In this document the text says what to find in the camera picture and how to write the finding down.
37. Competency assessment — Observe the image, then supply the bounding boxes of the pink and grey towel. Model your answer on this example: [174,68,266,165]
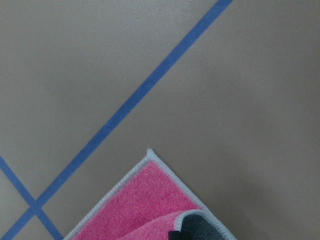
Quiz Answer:
[66,149,234,240]

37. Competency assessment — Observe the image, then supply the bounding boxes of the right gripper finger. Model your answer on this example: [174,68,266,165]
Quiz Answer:
[168,230,188,240]

